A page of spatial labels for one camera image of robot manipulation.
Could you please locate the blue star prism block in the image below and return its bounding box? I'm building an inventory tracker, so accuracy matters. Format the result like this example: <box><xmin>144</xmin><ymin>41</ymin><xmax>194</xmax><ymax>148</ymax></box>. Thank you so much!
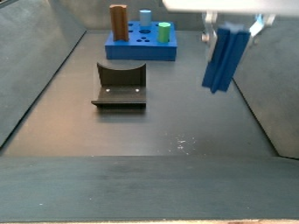
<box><xmin>202</xmin><ymin>22</ymin><xmax>250</xmax><ymax>94</ymax></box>

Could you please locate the light blue cylinder block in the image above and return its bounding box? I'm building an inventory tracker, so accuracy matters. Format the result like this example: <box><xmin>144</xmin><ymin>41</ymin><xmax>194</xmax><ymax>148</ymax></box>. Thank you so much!
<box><xmin>139</xmin><ymin>10</ymin><xmax>152</xmax><ymax>26</ymax></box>

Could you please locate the dark grey curved holder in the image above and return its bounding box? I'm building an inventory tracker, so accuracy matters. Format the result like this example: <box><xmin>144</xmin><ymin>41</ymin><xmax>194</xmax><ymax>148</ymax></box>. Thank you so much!
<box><xmin>91</xmin><ymin>64</ymin><xmax>146</xmax><ymax>108</ymax></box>

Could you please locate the blue shape sorter board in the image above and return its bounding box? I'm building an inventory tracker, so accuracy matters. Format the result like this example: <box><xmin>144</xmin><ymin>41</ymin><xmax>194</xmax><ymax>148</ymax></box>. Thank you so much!
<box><xmin>105</xmin><ymin>21</ymin><xmax>178</xmax><ymax>61</ymax></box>

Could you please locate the green hexagonal prism block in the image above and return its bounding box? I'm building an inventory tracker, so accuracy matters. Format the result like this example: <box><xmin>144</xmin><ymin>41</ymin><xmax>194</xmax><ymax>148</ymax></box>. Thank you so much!
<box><xmin>158</xmin><ymin>22</ymin><xmax>171</xmax><ymax>43</ymax></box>

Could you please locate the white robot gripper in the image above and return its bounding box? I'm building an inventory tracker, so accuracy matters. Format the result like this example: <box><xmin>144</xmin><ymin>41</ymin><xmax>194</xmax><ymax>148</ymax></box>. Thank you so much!
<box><xmin>163</xmin><ymin>0</ymin><xmax>299</xmax><ymax>60</ymax></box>

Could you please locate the orange tall notched block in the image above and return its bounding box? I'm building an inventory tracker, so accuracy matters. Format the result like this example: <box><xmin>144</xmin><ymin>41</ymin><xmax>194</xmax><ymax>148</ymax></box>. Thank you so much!
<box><xmin>110</xmin><ymin>4</ymin><xmax>128</xmax><ymax>41</ymax></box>

